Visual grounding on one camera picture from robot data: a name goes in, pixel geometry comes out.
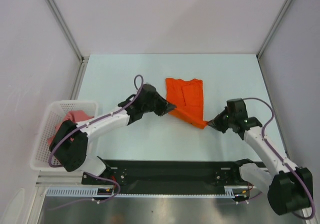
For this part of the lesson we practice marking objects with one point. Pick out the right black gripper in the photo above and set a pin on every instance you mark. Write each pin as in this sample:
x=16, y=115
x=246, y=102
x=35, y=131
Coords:
x=215, y=123

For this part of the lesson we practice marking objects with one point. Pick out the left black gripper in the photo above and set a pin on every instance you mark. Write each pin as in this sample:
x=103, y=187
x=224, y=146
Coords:
x=164, y=106

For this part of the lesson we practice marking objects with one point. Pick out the orange t shirt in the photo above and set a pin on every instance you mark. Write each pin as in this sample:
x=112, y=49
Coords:
x=188, y=96

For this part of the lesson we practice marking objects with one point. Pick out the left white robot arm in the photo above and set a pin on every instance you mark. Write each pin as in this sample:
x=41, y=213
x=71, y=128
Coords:
x=72, y=143

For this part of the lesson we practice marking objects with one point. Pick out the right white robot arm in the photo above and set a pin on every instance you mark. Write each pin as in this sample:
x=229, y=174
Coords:
x=288, y=187

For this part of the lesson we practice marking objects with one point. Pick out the pink t shirt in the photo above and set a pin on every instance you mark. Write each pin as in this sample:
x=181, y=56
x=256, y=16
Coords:
x=74, y=116

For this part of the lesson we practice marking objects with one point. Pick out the white plastic basket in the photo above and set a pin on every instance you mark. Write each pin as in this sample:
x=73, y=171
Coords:
x=53, y=115

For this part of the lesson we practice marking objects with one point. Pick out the left aluminium frame post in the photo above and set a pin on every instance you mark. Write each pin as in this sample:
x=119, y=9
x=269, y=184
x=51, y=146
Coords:
x=82, y=60

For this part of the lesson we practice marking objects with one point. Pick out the aluminium frame post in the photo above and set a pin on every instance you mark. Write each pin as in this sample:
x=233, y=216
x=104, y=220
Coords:
x=82, y=60
x=275, y=25

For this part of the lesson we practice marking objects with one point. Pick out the aluminium frame rail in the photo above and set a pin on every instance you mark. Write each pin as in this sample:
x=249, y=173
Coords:
x=59, y=180

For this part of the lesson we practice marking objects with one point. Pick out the right aluminium frame post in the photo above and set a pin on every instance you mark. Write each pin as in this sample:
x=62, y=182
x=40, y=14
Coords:
x=275, y=25

